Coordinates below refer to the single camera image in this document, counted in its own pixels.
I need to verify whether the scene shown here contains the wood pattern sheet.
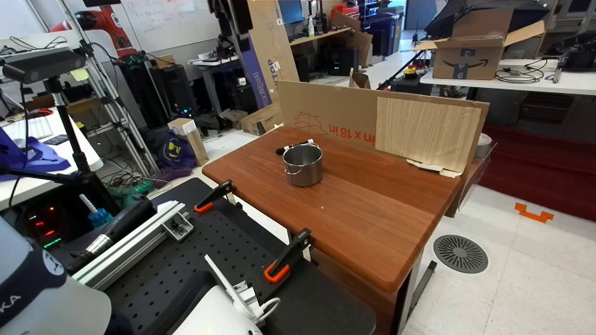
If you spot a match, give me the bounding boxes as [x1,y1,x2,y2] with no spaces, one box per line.
[375,96,483,174]

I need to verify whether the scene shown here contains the black cylindrical tool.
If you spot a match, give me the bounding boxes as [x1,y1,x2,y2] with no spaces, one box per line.
[65,199,157,275]

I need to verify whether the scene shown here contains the coil of black cable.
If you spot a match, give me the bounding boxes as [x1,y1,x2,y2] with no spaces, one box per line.
[494,58,549,85]

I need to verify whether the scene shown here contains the steel pot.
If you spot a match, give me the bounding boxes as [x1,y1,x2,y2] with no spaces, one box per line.
[283,143,324,188]

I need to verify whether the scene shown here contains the blue handled screwdriver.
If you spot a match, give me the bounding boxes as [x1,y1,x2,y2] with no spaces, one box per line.
[79,194,113,229]

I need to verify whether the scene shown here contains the white table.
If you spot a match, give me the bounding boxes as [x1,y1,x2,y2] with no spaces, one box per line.
[419,58,596,97]

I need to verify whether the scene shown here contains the silver stand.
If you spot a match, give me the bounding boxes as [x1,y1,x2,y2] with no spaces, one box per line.
[60,0,162,178]

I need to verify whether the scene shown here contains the white keyboard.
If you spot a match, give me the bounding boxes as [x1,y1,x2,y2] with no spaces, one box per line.
[4,115,54,141]

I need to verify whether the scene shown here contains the black clamp with orange handle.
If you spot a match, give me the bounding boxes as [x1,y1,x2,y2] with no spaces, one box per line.
[194,180,243,214]
[263,228,315,285]

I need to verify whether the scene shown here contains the small cardboard box white top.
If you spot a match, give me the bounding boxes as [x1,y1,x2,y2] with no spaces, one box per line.
[167,117,210,167]

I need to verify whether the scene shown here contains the flat cardboard box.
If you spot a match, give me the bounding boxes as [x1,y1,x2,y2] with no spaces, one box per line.
[240,102,283,137]

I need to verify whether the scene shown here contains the whiteboard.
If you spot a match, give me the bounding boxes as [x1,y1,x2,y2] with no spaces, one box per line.
[121,0,222,53]

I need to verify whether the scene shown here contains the brown cardboard panel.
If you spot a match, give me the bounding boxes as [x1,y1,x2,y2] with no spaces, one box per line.
[277,80,491,178]

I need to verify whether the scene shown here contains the round floor drain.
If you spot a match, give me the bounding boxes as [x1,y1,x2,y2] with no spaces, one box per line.
[433,234,489,274]

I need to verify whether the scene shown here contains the tall cardboard box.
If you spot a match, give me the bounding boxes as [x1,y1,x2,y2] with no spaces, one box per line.
[239,0,301,110]

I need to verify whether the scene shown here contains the monitor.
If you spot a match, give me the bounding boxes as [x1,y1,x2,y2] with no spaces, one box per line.
[278,0,305,25]

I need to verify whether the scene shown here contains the camera on mount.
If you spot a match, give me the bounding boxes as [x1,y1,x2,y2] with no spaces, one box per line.
[0,47,95,188]

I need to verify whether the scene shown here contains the black marker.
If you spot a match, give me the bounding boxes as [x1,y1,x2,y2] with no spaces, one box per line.
[275,139,315,156]

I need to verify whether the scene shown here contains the black computer tower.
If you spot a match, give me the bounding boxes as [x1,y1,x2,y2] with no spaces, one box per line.
[0,171,122,254]

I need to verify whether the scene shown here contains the open cardboard box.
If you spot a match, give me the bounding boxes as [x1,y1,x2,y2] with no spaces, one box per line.
[413,7,546,81]

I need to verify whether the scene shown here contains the aluminium rail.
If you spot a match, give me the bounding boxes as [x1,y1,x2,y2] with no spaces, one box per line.
[72,200,195,292]

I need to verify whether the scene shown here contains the purple bag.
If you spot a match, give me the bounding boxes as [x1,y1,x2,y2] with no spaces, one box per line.
[156,130,196,171]

